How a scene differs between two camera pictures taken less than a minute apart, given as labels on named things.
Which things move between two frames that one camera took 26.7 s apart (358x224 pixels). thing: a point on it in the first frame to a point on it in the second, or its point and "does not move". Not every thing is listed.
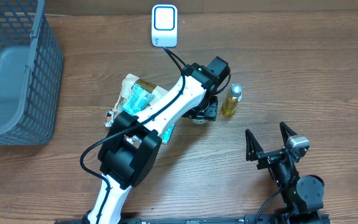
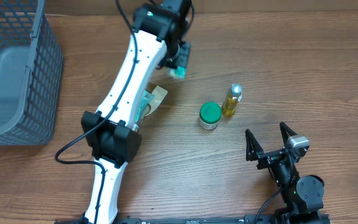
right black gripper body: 269,158 does not move
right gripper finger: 253,147 does not move
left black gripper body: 206,109 to 170,60
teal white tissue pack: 168,134 to 178,73
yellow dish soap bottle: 234,97 does not move
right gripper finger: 286,132 does not move
